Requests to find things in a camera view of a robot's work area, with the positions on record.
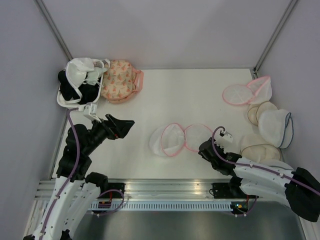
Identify beige bra cup upper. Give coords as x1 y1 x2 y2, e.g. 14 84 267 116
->
247 101 278 126

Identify floral peach bra case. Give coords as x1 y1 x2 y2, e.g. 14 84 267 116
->
100 60 144 104

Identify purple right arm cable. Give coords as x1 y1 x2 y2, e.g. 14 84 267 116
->
211 126 320 218

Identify pink mesh laundry bag flat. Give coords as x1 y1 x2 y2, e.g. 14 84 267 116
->
222 84 254 106

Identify pink rimmed mesh laundry bag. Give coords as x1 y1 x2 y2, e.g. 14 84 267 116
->
148 123 213 157

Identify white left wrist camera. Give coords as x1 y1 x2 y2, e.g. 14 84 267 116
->
78 102 102 123

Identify aluminium corner post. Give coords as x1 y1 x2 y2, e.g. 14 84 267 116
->
34 0 73 61
250 0 300 80

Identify white bra in basket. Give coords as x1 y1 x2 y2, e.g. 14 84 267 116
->
83 67 105 86

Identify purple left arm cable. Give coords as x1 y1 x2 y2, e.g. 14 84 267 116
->
41 107 125 237

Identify aluminium front rail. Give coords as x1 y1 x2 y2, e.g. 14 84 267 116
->
34 177 308 201

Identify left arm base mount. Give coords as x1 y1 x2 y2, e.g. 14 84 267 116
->
98 182 126 201

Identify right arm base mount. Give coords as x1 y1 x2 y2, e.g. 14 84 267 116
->
209 177 255 200

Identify white slotted cable duct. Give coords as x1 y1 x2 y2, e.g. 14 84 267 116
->
89 201 232 211

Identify left aluminium corner post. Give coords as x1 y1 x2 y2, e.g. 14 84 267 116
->
34 0 73 61

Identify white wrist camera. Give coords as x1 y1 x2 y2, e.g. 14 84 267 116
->
215 130 234 149
78 102 102 123

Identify right aluminium corner post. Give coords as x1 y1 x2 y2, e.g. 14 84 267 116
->
250 0 300 80

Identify white plastic laundry basket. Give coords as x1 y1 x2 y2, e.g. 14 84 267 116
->
56 58 106 112

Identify pink mesh laundry bag open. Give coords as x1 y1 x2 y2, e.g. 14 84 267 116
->
246 75 272 105

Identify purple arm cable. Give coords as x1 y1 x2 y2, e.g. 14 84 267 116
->
211 126 320 218
41 107 125 237

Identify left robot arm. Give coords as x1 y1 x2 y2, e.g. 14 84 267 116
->
24 114 135 240

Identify black bras in basket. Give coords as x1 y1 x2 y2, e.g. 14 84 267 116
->
57 70 100 105

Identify large white blue mesh bag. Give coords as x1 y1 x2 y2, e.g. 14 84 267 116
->
264 159 294 171

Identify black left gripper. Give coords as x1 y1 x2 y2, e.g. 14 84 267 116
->
83 113 135 155

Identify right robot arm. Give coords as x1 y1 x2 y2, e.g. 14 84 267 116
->
198 139 320 223

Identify white bra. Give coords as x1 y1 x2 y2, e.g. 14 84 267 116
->
57 56 111 105
83 67 105 86

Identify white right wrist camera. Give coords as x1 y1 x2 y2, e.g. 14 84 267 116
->
215 130 234 149

